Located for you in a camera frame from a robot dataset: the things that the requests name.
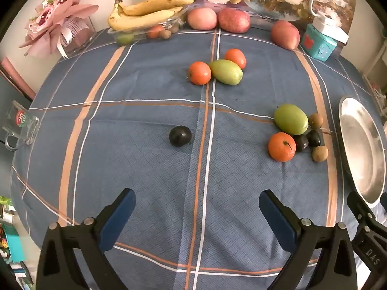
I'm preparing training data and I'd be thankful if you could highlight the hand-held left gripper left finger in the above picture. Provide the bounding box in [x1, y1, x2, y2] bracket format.
[36, 188, 136, 290]

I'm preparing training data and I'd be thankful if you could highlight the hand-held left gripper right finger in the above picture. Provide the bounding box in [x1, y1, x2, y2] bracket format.
[259, 189, 360, 290]

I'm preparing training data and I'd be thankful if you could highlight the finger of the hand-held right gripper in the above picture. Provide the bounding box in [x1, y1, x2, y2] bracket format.
[347, 190, 379, 232]

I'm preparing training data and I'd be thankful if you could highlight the round metal plate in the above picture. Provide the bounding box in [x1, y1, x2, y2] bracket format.
[339, 96, 387, 209]

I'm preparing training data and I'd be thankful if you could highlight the orange mandarin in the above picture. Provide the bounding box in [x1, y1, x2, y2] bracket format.
[268, 132, 296, 162]

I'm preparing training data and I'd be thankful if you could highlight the dark plum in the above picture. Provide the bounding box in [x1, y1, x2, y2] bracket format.
[293, 134, 309, 153]
[169, 126, 192, 147]
[306, 130, 322, 147]

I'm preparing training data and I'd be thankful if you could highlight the large green fruit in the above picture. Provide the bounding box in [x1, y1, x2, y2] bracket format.
[274, 104, 309, 135]

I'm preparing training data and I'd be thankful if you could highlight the blue plaid tablecloth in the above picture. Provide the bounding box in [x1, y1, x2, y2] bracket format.
[10, 27, 387, 290]

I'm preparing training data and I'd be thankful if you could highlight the teal packet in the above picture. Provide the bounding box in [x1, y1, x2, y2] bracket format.
[5, 229, 25, 263]

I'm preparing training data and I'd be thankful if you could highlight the glass mug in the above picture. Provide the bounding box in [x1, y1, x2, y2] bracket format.
[3, 100, 40, 152]

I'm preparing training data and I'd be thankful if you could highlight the oblong green fruit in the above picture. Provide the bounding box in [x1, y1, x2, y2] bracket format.
[209, 59, 244, 85]

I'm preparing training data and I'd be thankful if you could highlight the teal box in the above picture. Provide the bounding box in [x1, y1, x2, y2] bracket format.
[303, 24, 337, 63]

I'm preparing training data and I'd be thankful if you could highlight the pink board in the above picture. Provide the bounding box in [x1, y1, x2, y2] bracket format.
[0, 57, 36, 102]

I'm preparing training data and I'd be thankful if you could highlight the white power strip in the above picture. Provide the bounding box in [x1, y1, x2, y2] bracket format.
[313, 16, 350, 43]

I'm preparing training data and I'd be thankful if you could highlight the clear plastic tray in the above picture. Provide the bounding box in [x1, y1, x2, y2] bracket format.
[108, 14, 186, 46]

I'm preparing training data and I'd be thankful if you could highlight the red apple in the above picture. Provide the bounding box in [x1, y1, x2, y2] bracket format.
[218, 7, 251, 34]
[187, 8, 218, 31]
[270, 20, 301, 51]

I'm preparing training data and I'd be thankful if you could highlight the clear acrylic box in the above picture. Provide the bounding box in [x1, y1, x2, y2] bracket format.
[62, 16, 96, 58]

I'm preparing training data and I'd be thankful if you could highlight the yellow banana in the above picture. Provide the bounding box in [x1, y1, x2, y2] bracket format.
[119, 0, 194, 16]
[108, 0, 184, 32]

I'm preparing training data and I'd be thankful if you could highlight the pink flower bouquet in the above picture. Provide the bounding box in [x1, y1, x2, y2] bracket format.
[19, 0, 99, 59]

